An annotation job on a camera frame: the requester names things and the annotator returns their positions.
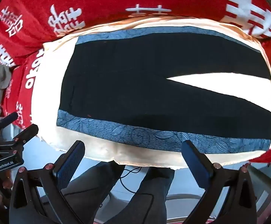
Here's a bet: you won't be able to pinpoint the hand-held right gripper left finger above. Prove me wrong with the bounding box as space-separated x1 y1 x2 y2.
8 140 86 224

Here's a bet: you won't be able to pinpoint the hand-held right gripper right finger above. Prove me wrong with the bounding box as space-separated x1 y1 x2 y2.
181 140 257 224

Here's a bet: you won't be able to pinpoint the black cable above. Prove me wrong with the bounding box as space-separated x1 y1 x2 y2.
120 165 155 207

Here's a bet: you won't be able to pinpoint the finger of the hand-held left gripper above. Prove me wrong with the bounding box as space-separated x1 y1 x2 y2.
0 112 19 128
13 124 39 145

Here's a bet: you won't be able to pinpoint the person's legs dark trousers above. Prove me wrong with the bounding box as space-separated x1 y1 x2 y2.
103 166 175 224

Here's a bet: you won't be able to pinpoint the black pants with blue stripes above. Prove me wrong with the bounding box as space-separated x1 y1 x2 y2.
56 26 271 155

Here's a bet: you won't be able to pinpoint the person's left leg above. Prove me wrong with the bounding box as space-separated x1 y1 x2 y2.
62 161 127 224

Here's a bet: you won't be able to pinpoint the cream cloth mat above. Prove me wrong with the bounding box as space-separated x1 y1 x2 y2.
30 16 271 170

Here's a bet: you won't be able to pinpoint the grey metal frame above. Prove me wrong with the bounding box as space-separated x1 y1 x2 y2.
247 162 271 215

